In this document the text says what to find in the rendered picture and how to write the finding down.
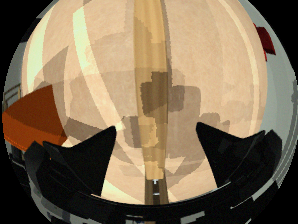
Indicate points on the wooden post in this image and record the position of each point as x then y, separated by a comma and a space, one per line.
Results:
156, 194

